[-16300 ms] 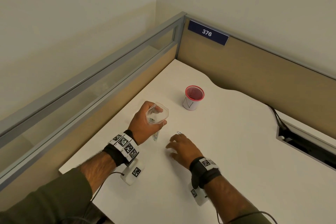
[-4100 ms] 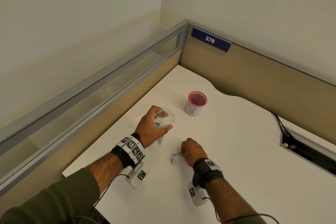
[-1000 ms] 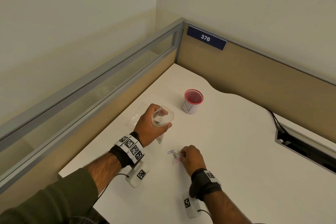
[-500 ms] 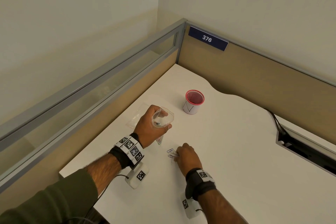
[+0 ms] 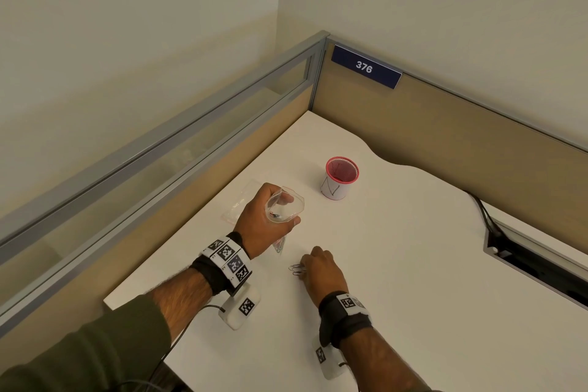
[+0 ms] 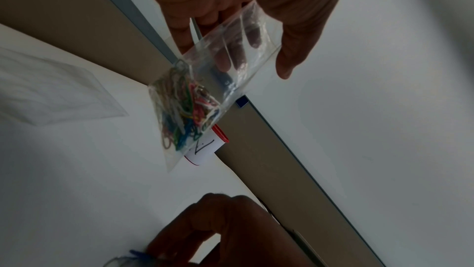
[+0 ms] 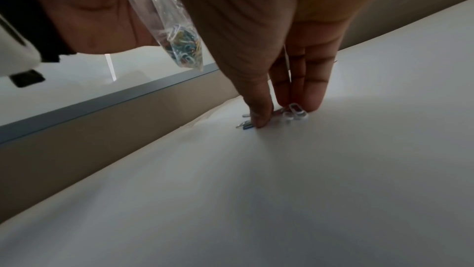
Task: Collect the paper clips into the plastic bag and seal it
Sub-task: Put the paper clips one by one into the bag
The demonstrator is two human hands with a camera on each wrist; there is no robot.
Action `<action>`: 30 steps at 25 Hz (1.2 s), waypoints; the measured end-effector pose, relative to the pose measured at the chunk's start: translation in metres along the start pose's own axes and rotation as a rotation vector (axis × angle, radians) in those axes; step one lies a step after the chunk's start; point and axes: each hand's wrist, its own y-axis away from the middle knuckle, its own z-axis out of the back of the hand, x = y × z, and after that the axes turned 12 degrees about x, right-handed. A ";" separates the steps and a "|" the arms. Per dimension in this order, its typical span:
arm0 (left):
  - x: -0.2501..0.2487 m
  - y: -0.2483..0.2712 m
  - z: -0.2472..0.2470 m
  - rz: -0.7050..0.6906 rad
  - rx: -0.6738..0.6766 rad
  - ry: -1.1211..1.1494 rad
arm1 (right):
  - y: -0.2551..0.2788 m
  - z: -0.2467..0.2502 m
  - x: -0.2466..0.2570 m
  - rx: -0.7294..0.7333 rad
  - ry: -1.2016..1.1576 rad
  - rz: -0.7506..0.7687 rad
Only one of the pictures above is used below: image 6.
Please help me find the person's right hand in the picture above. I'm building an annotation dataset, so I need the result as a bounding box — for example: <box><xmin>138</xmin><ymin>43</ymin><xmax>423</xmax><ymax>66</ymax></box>
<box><xmin>146</xmin><ymin>192</ymin><xmax>321</xmax><ymax>267</ymax></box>

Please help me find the clear plastic bag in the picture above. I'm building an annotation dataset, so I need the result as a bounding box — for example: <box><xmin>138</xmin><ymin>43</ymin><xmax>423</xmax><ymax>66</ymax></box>
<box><xmin>148</xmin><ymin>0</ymin><xmax>281</xmax><ymax>173</ymax></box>

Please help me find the red-rimmed white paper cup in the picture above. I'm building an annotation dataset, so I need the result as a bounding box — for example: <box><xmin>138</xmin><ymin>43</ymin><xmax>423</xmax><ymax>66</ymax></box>
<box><xmin>184</xmin><ymin>124</ymin><xmax>230</xmax><ymax>167</ymax></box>

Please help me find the pile of coloured paper clips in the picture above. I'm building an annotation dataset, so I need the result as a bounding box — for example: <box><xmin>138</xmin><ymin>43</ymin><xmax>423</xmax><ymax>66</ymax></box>
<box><xmin>103</xmin><ymin>248</ymin><xmax>160</xmax><ymax>267</ymax></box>

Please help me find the bunch of bagged paper clips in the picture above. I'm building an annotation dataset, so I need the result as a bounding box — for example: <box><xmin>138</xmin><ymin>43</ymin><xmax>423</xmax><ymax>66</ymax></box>
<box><xmin>149</xmin><ymin>61</ymin><xmax>221</xmax><ymax>153</ymax></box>

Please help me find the flat spare clear bag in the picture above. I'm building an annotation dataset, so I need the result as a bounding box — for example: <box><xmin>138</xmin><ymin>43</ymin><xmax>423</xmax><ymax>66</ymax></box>
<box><xmin>0</xmin><ymin>46</ymin><xmax>130</xmax><ymax>126</ymax></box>

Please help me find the blue number sign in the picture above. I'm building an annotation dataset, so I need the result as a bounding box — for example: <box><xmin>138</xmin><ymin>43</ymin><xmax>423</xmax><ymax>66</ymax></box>
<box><xmin>211</xmin><ymin>66</ymin><xmax>250</xmax><ymax>109</ymax></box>

